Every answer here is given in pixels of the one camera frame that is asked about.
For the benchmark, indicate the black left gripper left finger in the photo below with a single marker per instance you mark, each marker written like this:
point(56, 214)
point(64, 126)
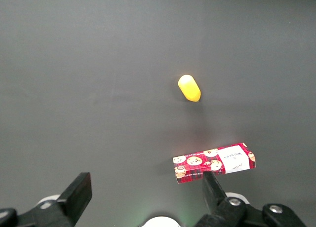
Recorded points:
point(76, 195)

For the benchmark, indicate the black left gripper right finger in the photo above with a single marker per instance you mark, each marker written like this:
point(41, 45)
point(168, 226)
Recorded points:
point(214, 200)

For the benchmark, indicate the red cookie box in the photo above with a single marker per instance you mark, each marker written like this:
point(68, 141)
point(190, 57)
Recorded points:
point(197, 167)

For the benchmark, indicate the yellow lemon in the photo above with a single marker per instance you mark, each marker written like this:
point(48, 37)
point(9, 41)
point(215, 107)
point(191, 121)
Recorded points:
point(189, 88)

